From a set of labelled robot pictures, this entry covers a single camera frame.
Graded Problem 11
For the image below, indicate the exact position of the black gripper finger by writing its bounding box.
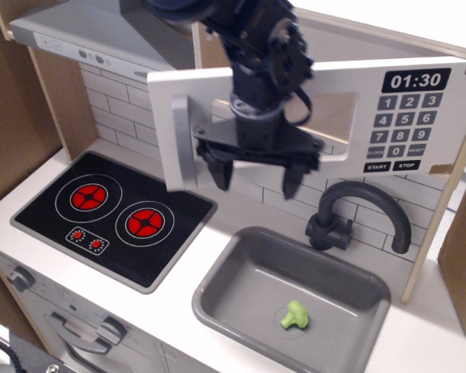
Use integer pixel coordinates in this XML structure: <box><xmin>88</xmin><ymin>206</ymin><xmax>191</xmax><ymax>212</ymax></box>
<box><xmin>207</xmin><ymin>158</ymin><xmax>233</xmax><ymax>190</ymax></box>
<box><xmin>282</xmin><ymin>163</ymin><xmax>310</xmax><ymax>200</ymax></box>

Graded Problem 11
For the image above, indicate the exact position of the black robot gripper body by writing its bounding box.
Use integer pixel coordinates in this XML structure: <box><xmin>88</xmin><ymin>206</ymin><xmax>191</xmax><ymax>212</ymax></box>
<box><xmin>192</xmin><ymin>114</ymin><xmax>323</xmax><ymax>171</ymax></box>

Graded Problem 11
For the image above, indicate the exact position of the white toy microwave door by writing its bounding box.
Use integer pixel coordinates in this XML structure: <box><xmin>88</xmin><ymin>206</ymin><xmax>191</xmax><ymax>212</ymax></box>
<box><xmin>148</xmin><ymin>57</ymin><xmax>466</xmax><ymax>190</ymax></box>

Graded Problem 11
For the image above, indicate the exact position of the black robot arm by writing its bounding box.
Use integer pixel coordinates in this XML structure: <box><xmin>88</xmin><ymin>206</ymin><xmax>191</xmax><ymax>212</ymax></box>
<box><xmin>144</xmin><ymin>1</ymin><xmax>323</xmax><ymax>199</ymax></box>

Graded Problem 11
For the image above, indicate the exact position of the dark grey toy faucet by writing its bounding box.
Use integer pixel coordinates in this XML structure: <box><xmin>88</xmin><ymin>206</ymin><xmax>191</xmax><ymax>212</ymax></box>
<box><xmin>305</xmin><ymin>181</ymin><xmax>412</xmax><ymax>254</ymax></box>

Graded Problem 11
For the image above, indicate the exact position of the grey toy sink basin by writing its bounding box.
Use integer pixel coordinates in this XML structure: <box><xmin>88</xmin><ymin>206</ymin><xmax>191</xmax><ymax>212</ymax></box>
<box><xmin>192</xmin><ymin>227</ymin><xmax>391</xmax><ymax>372</ymax></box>

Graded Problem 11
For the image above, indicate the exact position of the black toy stovetop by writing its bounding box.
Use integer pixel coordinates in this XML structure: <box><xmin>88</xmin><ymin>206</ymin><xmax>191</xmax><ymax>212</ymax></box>
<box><xmin>11</xmin><ymin>152</ymin><xmax>217</xmax><ymax>294</ymax></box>

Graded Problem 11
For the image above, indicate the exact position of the green toy broccoli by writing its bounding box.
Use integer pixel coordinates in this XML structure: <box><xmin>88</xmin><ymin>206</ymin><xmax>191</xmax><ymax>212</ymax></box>
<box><xmin>280</xmin><ymin>301</ymin><xmax>309</xmax><ymax>329</ymax></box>

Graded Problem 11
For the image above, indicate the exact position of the grey toy range hood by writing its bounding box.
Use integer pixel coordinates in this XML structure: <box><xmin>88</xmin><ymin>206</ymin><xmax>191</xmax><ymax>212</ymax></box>
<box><xmin>10</xmin><ymin>1</ymin><xmax>195</xmax><ymax>82</ymax></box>

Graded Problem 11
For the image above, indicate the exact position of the grey toy oven door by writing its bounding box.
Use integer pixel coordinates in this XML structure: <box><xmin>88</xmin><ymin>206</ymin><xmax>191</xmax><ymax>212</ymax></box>
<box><xmin>0</xmin><ymin>253</ymin><xmax>211</xmax><ymax>372</ymax></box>

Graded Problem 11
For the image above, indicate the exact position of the grey oven knob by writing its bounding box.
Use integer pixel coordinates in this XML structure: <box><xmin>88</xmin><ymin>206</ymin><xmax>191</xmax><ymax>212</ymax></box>
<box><xmin>8</xmin><ymin>267</ymin><xmax>36</xmax><ymax>293</ymax></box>

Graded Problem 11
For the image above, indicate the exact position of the black device at bottom left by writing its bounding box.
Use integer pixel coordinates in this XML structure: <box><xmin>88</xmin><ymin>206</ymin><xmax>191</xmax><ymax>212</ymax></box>
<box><xmin>0</xmin><ymin>331</ymin><xmax>75</xmax><ymax>372</ymax></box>

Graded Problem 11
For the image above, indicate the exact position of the grey microwave door handle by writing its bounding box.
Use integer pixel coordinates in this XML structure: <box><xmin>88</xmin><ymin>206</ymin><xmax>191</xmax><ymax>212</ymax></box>
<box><xmin>172</xmin><ymin>95</ymin><xmax>196</xmax><ymax>190</ymax></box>

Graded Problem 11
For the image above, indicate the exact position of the grey oven door handle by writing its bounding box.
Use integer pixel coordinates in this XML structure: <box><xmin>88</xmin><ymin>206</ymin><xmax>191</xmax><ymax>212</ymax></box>
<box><xmin>45</xmin><ymin>312</ymin><xmax>127</xmax><ymax>355</ymax></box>

